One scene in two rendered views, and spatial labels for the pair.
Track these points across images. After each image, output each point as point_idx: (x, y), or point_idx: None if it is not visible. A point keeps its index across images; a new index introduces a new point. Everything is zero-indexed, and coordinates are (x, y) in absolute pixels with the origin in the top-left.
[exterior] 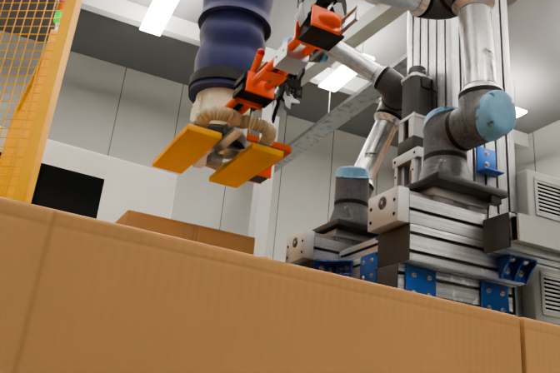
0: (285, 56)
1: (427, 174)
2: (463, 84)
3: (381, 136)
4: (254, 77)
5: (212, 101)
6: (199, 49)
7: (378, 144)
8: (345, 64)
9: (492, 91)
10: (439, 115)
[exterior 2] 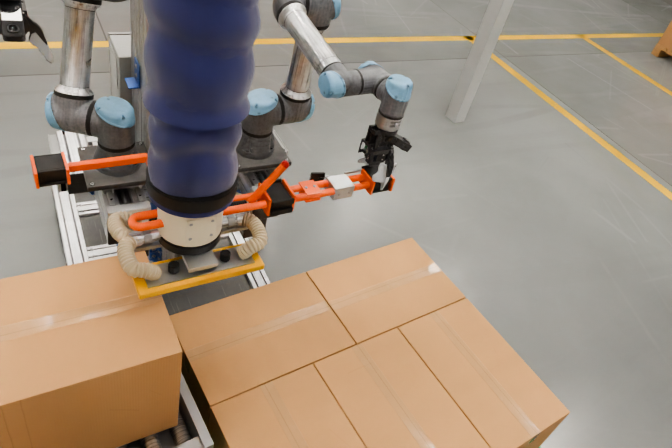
0: (350, 196)
1: (265, 151)
2: (297, 90)
3: (93, 34)
4: (300, 200)
5: (221, 214)
6: (213, 171)
7: (92, 45)
8: None
9: (312, 98)
10: (274, 108)
